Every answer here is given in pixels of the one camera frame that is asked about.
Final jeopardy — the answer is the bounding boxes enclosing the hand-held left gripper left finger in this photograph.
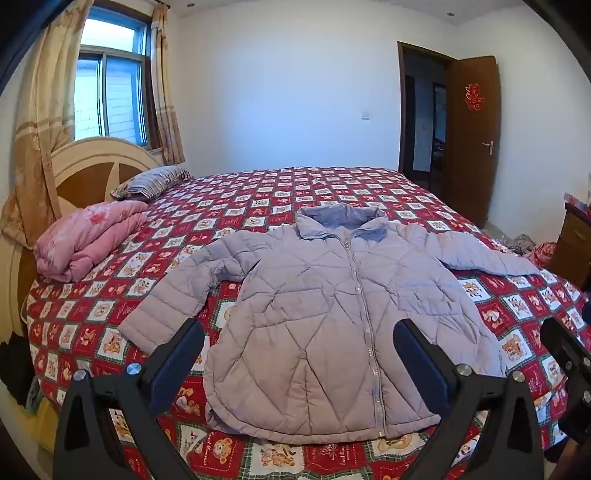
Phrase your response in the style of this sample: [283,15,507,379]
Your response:
[53,318,206,480]

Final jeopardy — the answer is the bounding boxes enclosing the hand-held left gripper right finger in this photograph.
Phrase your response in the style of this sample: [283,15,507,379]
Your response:
[392,318,546,480]

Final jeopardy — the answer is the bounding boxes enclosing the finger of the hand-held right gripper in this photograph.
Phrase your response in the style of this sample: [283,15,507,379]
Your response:
[539,316,591,444]

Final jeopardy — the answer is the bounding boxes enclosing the quilted puffer jacket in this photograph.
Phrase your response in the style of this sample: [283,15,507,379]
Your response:
[119,205,541,446]

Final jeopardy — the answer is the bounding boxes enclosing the red bag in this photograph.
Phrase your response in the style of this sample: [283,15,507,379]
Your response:
[531,241,559,268]

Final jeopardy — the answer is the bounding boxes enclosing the brown wooden cabinet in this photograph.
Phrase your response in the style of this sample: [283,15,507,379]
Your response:
[549,203,591,287]

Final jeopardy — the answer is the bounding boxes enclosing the grey crumpled cloth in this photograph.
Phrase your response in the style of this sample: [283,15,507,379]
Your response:
[496,233,536,254]

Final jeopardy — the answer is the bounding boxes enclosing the yellow box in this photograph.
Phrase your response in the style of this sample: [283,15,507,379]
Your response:
[28,397,61,453]

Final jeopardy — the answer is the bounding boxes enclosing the pink folded quilt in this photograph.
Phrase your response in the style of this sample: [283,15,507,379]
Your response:
[34,200,151,282]

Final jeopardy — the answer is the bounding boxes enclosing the dark cloth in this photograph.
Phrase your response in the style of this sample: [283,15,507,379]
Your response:
[0,332,38,407]

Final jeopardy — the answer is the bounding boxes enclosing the striped pillow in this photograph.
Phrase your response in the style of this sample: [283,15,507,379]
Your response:
[111,166,192,201]

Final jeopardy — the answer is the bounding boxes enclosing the red printed checkered bedspread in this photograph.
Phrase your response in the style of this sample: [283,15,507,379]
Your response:
[25,166,585,480]

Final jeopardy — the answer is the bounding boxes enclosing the brown wooden door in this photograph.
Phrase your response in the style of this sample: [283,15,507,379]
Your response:
[445,55,502,227]

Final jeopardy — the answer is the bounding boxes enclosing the cream wooden headboard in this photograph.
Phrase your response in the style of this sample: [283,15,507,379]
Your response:
[0,137,162,337]

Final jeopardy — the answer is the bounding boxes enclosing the window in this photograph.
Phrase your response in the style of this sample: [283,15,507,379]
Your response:
[74,4,153,148]

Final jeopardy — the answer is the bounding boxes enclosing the dark wooden door frame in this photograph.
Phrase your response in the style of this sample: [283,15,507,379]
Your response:
[397,41,458,185]

